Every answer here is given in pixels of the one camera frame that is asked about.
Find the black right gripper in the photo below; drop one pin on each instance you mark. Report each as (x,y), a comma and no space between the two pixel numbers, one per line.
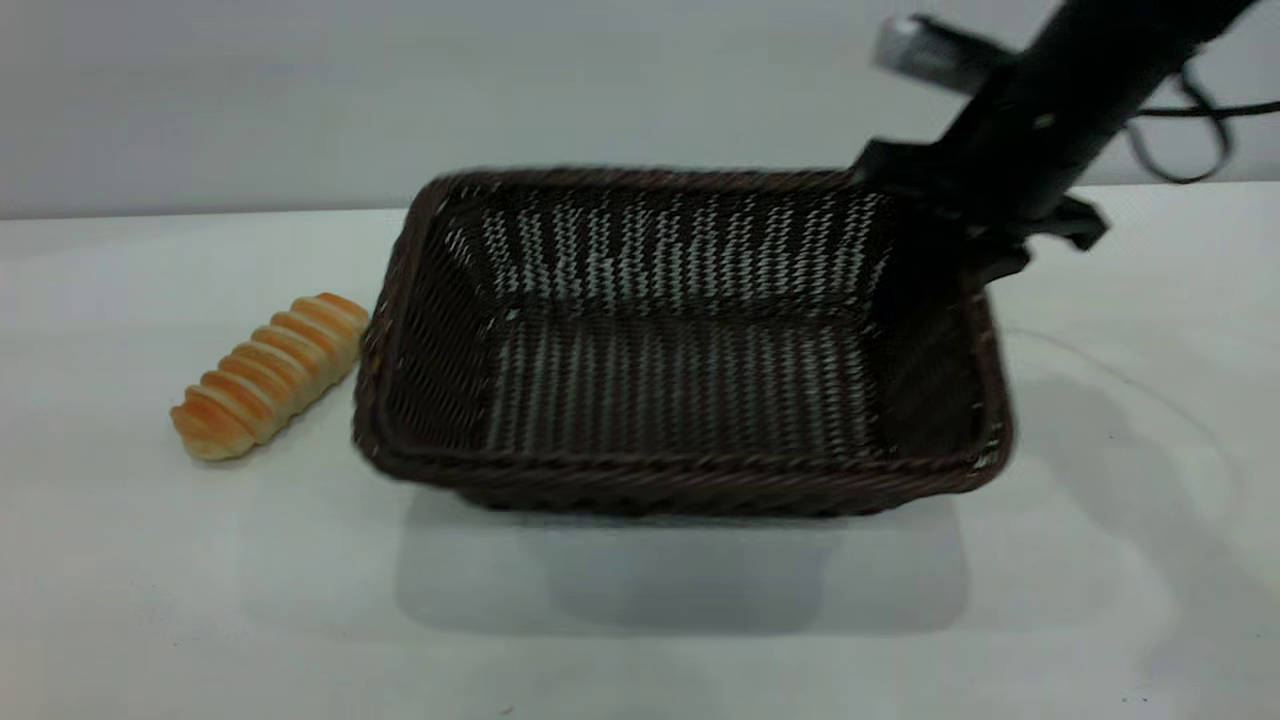
(1040,140)

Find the black woven wicker basket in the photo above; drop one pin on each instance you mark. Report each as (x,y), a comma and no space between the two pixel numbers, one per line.
(660,390)

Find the striped golden bread roll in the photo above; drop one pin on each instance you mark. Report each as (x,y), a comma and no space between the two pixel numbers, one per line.
(268,376)

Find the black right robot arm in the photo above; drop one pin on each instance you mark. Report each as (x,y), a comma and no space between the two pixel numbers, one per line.
(1170,25)

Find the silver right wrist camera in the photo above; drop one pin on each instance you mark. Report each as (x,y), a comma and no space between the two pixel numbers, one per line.
(930,52)

